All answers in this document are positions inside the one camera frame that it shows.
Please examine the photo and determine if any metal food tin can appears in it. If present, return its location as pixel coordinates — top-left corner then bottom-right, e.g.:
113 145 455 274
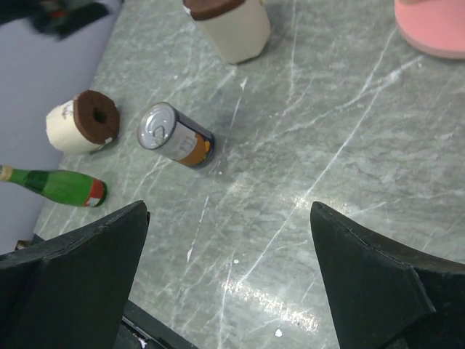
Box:
137 102 216 169

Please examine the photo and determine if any pink three-tier wooden shelf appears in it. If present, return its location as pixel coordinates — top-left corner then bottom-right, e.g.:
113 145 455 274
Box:
395 0 464 60

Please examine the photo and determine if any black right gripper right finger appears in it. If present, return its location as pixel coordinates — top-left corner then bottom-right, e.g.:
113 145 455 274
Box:
310 201 464 348

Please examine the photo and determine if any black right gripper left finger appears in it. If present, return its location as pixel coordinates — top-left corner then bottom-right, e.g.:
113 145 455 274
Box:
1 201 150 348

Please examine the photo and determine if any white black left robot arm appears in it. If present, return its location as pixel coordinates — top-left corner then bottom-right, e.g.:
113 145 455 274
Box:
1 0 113 40

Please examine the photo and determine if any green glass bottle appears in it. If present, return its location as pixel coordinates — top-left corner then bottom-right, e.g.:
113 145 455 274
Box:
1 165 108 207

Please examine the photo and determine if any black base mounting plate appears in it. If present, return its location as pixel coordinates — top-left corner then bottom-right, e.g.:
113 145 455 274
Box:
113 300 198 349

